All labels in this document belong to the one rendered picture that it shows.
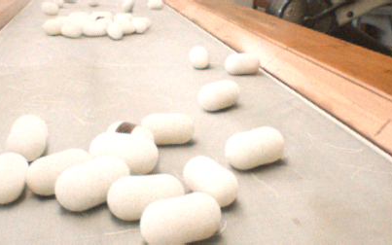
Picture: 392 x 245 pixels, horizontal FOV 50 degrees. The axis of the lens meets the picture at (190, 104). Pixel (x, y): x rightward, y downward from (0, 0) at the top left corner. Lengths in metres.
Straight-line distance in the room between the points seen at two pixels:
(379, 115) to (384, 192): 0.08
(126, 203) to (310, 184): 0.10
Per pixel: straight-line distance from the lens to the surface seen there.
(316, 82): 0.38
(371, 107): 0.32
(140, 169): 0.22
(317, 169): 0.25
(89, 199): 0.20
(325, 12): 0.91
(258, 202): 0.21
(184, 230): 0.17
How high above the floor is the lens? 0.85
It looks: 20 degrees down
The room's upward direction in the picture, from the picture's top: 2 degrees clockwise
